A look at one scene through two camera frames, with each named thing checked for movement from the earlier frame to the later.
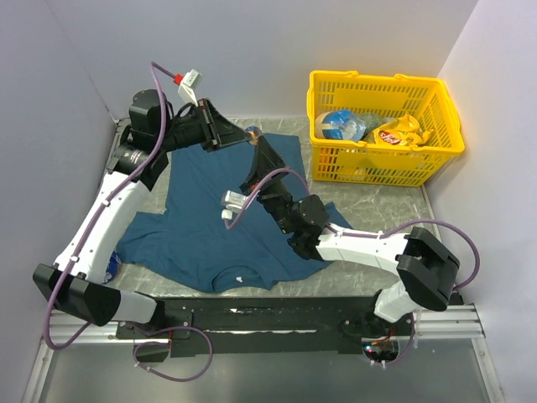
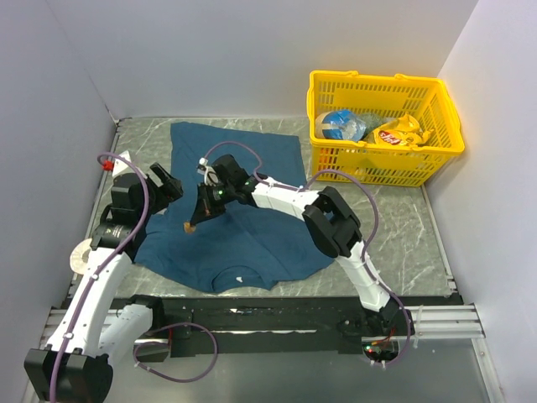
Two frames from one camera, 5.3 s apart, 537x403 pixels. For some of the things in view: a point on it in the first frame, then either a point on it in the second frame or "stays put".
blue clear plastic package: [341, 125] stays put
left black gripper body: [187, 132] to [157, 199]
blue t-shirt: [189, 241] stays put
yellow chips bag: [406, 131] stays put
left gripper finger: [221, 131] to [172, 186]
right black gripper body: [277, 199] to [226, 191]
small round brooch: [255, 133] to [189, 228]
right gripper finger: [265, 162] to [205, 206]
